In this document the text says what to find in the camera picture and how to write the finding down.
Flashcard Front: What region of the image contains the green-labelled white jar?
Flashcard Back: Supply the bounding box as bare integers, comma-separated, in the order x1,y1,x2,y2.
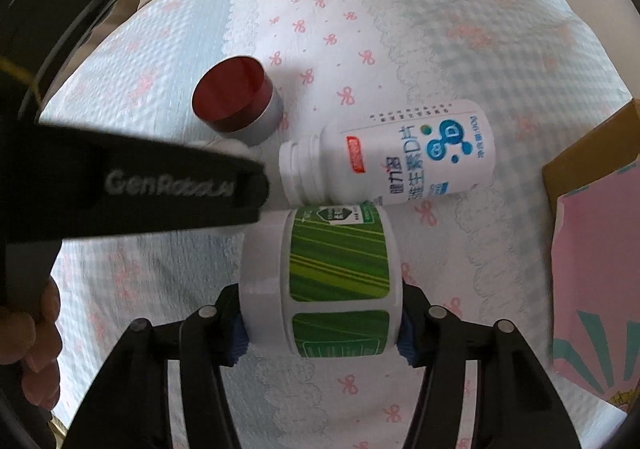
239,203,402,358

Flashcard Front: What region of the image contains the black-lidded white jar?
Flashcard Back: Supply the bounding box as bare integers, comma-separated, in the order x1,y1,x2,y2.
189,137,259,238

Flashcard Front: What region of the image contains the person's left hand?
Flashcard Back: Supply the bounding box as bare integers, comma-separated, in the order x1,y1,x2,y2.
0,278,63,411

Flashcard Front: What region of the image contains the red-lidded small jar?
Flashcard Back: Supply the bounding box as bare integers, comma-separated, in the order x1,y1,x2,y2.
192,56,283,146

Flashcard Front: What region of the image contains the pink patterned cardboard box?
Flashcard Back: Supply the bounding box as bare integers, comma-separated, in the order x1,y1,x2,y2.
542,100,639,412

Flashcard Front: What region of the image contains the white vitamin D bottle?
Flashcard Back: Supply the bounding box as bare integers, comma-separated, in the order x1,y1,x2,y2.
279,100,496,207

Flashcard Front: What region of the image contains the light blue checkered tablecloth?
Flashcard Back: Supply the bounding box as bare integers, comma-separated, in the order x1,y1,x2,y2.
42,0,632,448

